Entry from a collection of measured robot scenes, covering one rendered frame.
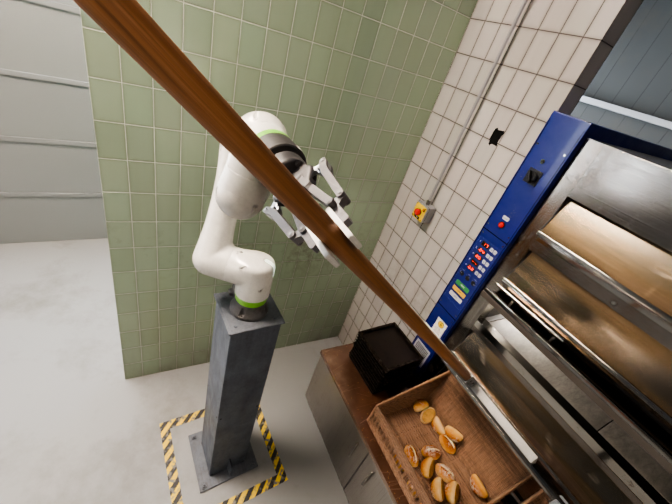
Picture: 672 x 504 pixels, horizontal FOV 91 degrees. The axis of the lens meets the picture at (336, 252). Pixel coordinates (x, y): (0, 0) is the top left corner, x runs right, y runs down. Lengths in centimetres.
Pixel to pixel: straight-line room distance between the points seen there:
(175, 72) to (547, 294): 155
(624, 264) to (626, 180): 29
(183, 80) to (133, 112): 129
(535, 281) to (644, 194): 49
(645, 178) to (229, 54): 156
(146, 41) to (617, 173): 147
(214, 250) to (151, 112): 65
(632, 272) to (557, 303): 28
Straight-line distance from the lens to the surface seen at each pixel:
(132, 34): 30
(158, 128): 160
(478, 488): 200
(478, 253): 177
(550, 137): 164
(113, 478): 236
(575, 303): 162
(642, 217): 152
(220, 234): 119
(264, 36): 159
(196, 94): 30
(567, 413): 176
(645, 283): 152
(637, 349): 159
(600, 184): 157
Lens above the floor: 216
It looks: 32 degrees down
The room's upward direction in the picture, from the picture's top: 19 degrees clockwise
